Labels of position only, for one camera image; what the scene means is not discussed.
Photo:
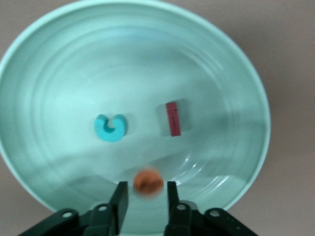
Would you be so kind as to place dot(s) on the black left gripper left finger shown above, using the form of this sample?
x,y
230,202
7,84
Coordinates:
x,y
103,221

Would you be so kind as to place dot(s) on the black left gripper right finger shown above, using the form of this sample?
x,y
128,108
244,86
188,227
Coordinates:
x,y
182,221

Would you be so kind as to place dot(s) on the orange foam letter e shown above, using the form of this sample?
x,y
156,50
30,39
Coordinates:
x,y
147,183

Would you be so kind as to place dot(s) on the teal foam letter c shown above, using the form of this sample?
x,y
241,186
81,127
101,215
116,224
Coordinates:
x,y
102,130

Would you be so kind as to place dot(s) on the maroon foam letter i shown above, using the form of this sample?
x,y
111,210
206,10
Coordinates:
x,y
174,119

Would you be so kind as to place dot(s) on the pale green plate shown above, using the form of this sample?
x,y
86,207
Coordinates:
x,y
73,73

